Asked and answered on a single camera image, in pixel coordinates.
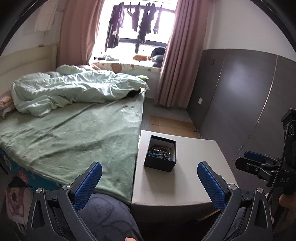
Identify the left pink curtain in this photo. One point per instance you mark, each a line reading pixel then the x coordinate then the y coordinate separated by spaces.
pixel 79 31

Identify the dark pillows on sill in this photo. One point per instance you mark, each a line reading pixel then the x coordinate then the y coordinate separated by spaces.
pixel 157 56

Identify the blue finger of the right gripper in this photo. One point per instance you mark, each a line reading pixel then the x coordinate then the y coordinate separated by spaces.
pixel 254 156

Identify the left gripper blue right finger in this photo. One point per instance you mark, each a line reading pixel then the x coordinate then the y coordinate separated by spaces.
pixel 214 184

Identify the pink curtain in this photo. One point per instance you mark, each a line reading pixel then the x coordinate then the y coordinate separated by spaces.
pixel 79 31
pixel 183 53

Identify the cream padded headboard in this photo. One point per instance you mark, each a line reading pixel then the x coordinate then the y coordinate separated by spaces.
pixel 24 62

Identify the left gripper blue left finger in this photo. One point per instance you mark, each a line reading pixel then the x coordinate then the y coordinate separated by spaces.
pixel 84 185

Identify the patterned window seat cushion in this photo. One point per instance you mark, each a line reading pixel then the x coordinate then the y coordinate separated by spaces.
pixel 126 67

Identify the orange plush toy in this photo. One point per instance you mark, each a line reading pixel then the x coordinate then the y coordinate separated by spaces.
pixel 141 57

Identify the light green duvet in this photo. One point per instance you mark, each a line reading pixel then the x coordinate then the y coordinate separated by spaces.
pixel 40 93

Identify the flattened cardboard sheets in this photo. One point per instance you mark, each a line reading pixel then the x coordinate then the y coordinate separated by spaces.
pixel 172 127

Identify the green bed sheet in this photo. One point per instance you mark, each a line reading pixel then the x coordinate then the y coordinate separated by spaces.
pixel 54 150

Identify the right pink curtain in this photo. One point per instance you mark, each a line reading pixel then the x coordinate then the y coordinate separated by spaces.
pixel 183 53

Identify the hanging dark clothes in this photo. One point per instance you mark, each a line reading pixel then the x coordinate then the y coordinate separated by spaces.
pixel 145 20

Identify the bead jewelry pile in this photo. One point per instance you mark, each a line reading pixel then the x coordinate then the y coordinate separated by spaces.
pixel 161 152

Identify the dark blue trouser leg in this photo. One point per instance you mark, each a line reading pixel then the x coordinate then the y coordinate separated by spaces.
pixel 109 219

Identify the dark grey wardrobe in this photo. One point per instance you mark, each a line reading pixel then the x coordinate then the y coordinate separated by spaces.
pixel 245 93

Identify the right hand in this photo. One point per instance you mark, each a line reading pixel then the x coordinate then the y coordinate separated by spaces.
pixel 286 222

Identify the beige hanging towel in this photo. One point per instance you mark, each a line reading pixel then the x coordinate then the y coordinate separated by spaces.
pixel 46 15

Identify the black jewelry box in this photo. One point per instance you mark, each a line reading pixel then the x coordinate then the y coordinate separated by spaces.
pixel 157 163

